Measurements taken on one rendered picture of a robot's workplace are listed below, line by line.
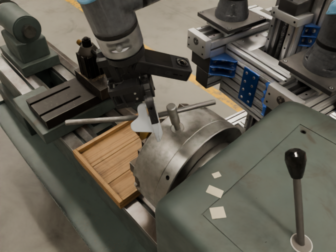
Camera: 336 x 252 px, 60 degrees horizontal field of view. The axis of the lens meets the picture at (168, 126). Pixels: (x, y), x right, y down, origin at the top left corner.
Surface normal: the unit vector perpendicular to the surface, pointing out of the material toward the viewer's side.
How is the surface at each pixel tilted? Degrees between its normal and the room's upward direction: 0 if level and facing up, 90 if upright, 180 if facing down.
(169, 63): 21
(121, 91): 98
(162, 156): 42
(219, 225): 0
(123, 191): 0
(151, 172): 60
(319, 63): 72
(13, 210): 0
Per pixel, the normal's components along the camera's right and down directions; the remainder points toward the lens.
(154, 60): 0.35, -0.64
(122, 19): 0.62, 0.57
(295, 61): 0.00, -0.71
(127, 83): -0.18, -0.58
